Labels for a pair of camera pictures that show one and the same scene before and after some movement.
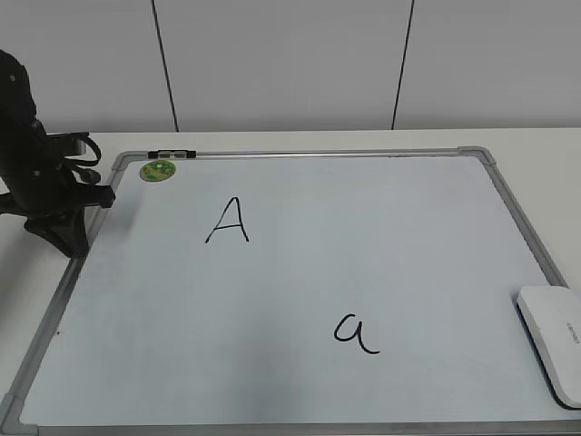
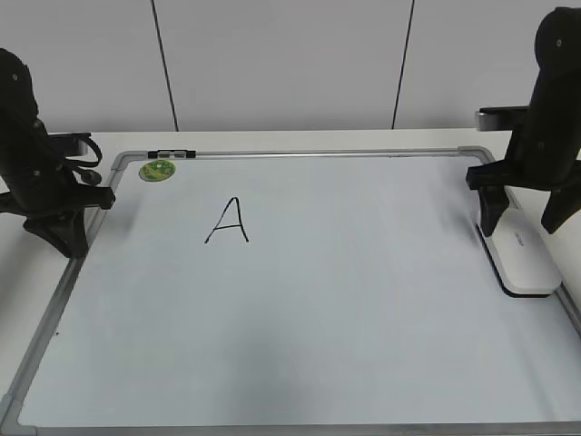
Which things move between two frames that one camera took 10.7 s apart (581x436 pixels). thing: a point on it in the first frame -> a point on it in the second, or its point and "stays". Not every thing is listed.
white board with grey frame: [295, 292] stays
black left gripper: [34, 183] stays
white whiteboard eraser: [553, 317] -> [524, 255]
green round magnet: [157, 170] stays
